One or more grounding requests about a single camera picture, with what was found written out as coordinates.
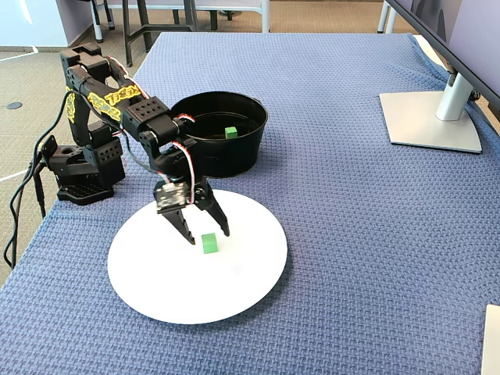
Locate blue woven tablecloth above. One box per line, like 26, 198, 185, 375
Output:
0, 30, 500, 375

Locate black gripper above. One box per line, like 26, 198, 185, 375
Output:
152, 150, 231, 246

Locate red white servo wires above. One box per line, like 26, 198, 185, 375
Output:
105, 56, 198, 206

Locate silver monitor stand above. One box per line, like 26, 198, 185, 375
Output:
379, 62, 484, 155

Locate white flat board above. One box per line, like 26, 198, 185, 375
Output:
480, 304, 500, 375

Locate thin black camera cable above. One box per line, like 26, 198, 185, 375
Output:
34, 91, 157, 173

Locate white round plate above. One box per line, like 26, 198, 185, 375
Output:
106, 188, 289, 326

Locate long black cable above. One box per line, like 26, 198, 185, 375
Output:
2, 166, 38, 270

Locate black metal bucket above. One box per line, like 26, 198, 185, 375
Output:
170, 90, 270, 179

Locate computer monitor screen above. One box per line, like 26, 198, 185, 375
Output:
386, 0, 500, 122

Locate small wrist camera board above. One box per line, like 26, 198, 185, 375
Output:
153, 180, 193, 215

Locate thick black cable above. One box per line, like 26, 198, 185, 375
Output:
30, 163, 48, 218

